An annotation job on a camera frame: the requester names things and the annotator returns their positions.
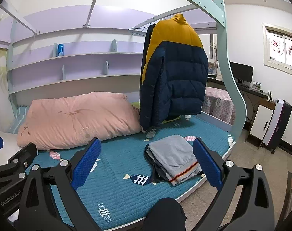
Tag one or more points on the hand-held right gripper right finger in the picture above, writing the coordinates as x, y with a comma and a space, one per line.
207, 163

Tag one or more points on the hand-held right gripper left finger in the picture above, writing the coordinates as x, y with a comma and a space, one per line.
85, 163

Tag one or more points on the grey and navy jacket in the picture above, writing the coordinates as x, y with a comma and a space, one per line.
172, 154

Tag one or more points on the white pillow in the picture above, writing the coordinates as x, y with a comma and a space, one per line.
11, 146

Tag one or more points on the striped blue pillow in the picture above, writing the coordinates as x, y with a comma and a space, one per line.
18, 120

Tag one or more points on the teal quilted bed mat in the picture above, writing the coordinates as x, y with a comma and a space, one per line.
117, 197

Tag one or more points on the pink quilt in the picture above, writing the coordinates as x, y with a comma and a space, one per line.
76, 118

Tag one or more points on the white cabinet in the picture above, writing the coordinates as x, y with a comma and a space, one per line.
258, 122

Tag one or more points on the person's right leg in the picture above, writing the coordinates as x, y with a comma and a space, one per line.
165, 216

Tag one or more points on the lime green cloth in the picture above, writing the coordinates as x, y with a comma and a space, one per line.
135, 105

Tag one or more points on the white and purple suitcase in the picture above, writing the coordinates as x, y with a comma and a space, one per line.
278, 125

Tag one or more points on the navy and yellow puffer jacket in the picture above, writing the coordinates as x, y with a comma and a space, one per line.
182, 81

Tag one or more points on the dark desk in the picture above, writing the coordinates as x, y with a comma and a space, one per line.
254, 92

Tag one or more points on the colourful printed box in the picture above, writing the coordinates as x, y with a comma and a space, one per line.
213, 68

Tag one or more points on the black computer monitor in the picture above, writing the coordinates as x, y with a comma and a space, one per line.
241, 72

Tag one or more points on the blue box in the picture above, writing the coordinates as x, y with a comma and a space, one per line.
60, 50

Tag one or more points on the white framed window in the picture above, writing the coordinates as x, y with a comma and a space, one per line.
278, 48

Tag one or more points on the small photo frame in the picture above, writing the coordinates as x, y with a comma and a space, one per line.
256, 85

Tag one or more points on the lilac wall shelf unit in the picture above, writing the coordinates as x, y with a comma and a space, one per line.
83, 62

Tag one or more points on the mint green bed frame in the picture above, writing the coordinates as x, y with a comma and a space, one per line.
223, 41

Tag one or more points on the white clothes rail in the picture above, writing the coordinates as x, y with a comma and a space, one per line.
141, 24

